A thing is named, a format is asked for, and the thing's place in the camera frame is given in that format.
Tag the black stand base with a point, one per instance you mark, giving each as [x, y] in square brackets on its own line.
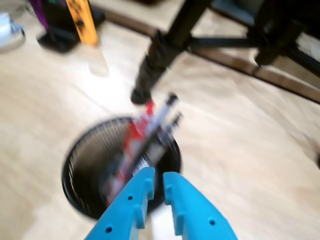
[60, 37]

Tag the red white retractable pen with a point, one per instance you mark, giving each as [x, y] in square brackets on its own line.
[132, 140]

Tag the orange yellow flat board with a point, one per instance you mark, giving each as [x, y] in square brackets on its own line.
[82, 20]

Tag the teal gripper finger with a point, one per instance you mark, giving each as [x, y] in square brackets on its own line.
[197, 215]
[125, 212]

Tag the grey grip clear retractable pen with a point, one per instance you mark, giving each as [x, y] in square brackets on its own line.
[172, 127]

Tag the black mesh pen holder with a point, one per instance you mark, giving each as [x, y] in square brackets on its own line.
[82, 160]

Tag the black tripod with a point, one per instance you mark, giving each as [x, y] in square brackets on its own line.
[152, 65]

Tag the white grey object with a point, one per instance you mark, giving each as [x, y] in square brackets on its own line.
[10, 32]

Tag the clear capped black gel pen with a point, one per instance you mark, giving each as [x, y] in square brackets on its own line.
[160, 117]

